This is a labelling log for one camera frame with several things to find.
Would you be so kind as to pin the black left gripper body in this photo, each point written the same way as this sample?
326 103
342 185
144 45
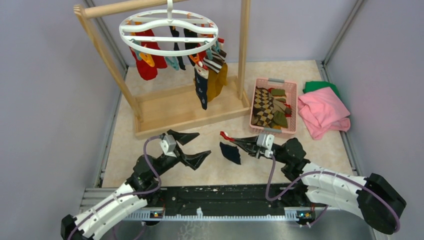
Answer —
168 162

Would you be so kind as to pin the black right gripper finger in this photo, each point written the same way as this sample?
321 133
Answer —
251 149
246 141

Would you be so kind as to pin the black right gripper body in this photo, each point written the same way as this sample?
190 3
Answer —
260 153

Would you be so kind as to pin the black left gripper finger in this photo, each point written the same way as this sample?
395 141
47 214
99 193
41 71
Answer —
183 138
194 161

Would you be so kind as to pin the navy blue sock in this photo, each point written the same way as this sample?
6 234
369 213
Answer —
229 151

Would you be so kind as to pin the navy sock red cuff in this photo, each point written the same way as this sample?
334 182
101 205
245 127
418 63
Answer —
201 85

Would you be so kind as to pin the mustard sock striped cuff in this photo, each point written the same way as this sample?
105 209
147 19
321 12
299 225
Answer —
213 69

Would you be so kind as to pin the white round clip hanger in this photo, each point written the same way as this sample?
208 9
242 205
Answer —
177 32

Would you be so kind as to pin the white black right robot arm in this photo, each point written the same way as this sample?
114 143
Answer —
371 198

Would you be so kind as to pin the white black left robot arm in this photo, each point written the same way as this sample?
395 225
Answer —
160 154

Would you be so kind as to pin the wooden hanger stand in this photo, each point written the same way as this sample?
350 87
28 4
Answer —
173 108

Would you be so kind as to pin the argyle patterned sock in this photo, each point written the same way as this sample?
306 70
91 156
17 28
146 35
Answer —
262 108

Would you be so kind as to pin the green striped sock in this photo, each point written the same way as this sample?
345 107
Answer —
282 111

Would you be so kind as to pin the pink perforated plastic basket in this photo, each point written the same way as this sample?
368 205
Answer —
291 92

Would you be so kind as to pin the pink folded cloth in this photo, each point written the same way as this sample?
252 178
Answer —
322 111

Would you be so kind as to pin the red bear sock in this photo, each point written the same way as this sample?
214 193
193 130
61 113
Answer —
146 71

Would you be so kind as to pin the green folded cloth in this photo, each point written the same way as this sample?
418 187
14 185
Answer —
311 86

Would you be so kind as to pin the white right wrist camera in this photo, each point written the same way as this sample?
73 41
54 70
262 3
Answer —
265 140

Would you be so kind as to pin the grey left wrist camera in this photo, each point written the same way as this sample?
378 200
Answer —
168 145

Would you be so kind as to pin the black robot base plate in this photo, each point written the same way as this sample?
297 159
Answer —
243 200

